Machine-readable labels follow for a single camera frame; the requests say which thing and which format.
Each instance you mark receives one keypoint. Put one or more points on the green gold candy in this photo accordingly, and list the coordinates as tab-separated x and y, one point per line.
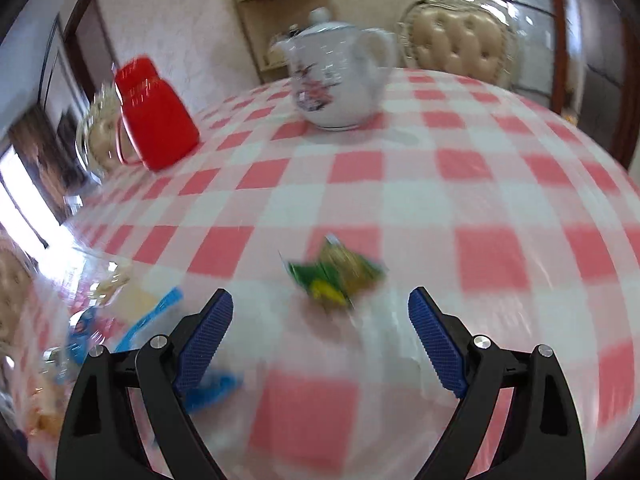
336	276

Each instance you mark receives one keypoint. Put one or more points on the red plastic jar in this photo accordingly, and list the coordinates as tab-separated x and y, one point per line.
154	129

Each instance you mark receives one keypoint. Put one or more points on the white floral teapot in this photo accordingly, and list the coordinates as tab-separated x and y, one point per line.
339	71

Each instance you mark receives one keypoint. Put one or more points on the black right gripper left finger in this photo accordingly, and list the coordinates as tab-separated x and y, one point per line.
100	438

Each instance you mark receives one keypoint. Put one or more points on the clear zip plastic bag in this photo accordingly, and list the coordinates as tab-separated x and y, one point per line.
75	339

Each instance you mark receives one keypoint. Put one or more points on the beige tufted chair right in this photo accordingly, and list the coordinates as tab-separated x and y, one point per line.
471	38

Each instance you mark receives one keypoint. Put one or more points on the red white checkered tablecloth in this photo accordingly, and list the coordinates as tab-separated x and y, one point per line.
511	218

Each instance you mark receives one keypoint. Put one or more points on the wooden wall shelf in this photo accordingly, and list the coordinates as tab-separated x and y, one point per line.
265	22

